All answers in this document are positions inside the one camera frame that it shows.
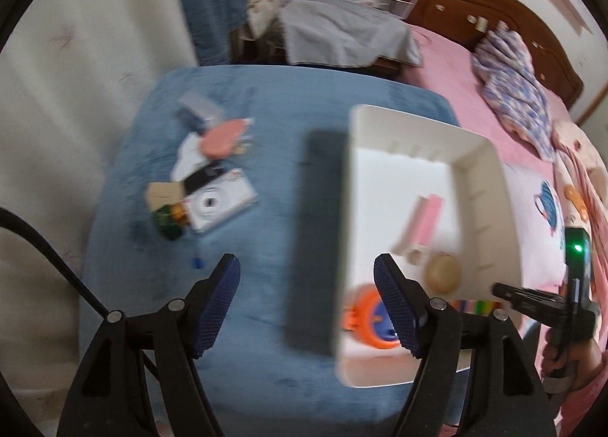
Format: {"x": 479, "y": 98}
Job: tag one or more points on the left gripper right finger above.
{"x": 405, "y": 301}

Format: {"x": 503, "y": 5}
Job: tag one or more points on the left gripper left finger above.
{"x": 212, "y": 299}

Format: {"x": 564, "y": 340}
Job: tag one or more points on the orange round toy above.
{"x": 367, "y": 320}

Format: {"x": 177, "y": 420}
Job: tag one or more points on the gold round tin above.
{"x": 444, "y": 273}

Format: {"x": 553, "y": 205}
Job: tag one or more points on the colourful Rubik's cube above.
{"x": 475, "y": 307}

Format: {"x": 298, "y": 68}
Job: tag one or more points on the green perfume bottle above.
{"x": 171, "y": 220}

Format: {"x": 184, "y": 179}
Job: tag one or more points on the white plastic tray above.
{"x": 392, "y": 159}

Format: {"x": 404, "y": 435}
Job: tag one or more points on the white boxed toy camera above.
{"x": 219, "y": 201}

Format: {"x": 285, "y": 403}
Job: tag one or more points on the beige small box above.
{"x": 159, "y": 194}

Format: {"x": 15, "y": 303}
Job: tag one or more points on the black small box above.
{"x": 203, "y": 176}

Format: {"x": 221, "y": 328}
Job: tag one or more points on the white plastic hook piece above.
{"x": 189, "y": 158}

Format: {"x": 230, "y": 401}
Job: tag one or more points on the pink sleeve forearm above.
{"x": 578, "y": 404}

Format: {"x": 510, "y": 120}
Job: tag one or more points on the person's right hand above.
{"x": 584, "y": 354}

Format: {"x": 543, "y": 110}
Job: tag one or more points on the pink printed pillow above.
{"x": 540, "y": 228}

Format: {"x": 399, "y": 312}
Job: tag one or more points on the peach bear quilt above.
{"x": 581, "y": 182}

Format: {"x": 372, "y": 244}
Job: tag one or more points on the pink oval item in bag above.
{"x": 218, "y": 142}

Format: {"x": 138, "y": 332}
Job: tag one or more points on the clear blue card box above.
{"x": 199, "y": 113}

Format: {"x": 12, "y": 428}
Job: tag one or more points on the pink bed sheet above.
{"x": 447, "y": 69}

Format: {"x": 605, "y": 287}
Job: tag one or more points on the purple floral blanket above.
{"x": 503, "y": 64}

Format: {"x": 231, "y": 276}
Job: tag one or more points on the grey cloth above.
{"x": 344, "y": 34}

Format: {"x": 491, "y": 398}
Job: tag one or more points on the white handbag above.
{"x": 259, "y": 16}

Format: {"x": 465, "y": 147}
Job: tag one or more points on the dark wooden headboard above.
{"x": 466, "y": 22}

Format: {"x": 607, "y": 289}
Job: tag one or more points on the white patterned curtain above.
{"x": 73, "y": 75}

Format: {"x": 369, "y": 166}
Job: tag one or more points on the small pink wall shelf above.
{"x": 574, "y": 14}

